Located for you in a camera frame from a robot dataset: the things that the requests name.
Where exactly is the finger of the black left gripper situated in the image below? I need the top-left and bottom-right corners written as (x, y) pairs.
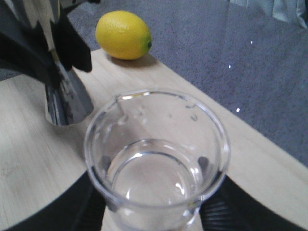
top-left (0, 33), bottom-right (61, 88)
top-left (54, 0), bottom-right (92, 72)

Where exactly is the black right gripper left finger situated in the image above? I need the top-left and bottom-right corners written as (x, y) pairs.
top-left (6, 172), bottom-right (105, 231)

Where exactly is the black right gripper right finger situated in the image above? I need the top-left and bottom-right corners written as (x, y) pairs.
top-left (201, 177), bottom-right (303, 231)

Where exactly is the silver steel jigger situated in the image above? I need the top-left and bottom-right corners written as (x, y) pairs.
top-left (0, 0), bottom-right (94, 126)

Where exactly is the clear glass beaker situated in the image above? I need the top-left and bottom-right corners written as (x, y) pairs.
top-left (84, 90), bottom-right (231, 231)

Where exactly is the yellow lemon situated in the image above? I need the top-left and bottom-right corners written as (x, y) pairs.
top-left (95, 11), bottom-right (152, 60)

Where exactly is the light wooden cutting board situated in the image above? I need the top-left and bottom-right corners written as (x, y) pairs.
top-left (0, 50), bottom-right (308, 230)

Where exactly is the grey curtain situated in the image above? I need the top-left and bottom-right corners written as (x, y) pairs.
top-left (229, 0), bottom-right (308, 29)

